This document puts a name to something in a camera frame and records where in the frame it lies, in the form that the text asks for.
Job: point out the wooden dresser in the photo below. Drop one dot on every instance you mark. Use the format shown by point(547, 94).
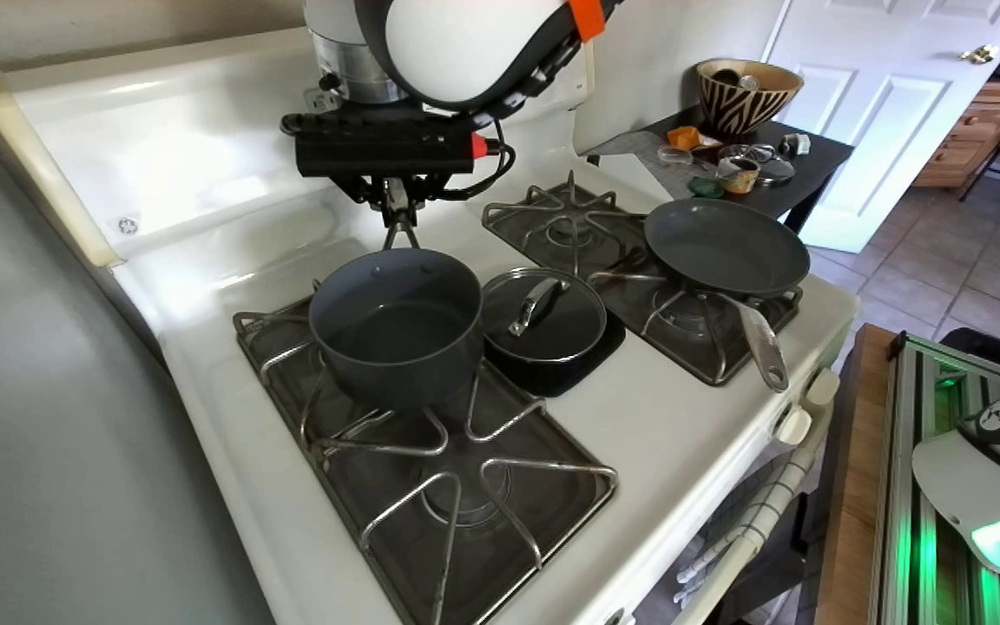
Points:
point(967, 146)

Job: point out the black stove grate with pot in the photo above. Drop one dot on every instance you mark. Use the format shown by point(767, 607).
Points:
point(457, 505)

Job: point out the white gas stove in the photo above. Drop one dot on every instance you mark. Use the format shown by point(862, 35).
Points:
point(172, 176)

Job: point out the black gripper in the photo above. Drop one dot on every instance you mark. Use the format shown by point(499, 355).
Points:
point(389, 191)

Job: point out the white panel door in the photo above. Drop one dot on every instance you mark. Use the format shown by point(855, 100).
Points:
point(888, 78)

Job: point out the dark grey saucepan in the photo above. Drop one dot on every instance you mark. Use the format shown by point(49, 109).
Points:
point(400, 327)

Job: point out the glass pot lid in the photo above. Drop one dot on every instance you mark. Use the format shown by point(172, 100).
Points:
point(540, 316)

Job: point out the grey frying pan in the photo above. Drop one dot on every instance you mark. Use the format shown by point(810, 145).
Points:
point(730, 256)

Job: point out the orange fruit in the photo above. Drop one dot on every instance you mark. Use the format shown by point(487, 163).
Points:
point(687, 138)

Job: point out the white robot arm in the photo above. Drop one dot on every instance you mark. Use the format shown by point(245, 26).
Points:
point(410, 94)

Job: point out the dark side table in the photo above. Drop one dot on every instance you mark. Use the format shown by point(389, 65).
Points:
point(697, 176)

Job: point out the patterned wooden bowl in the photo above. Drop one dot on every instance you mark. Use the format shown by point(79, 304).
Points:
point(742, 94)

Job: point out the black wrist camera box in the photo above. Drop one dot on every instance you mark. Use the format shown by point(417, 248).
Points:
point(382, 145)

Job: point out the wooden robot platform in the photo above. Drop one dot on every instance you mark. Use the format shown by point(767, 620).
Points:
point(915, 518)

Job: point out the black stove grate with pan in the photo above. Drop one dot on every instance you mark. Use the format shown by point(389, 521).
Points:
point(593, 239)

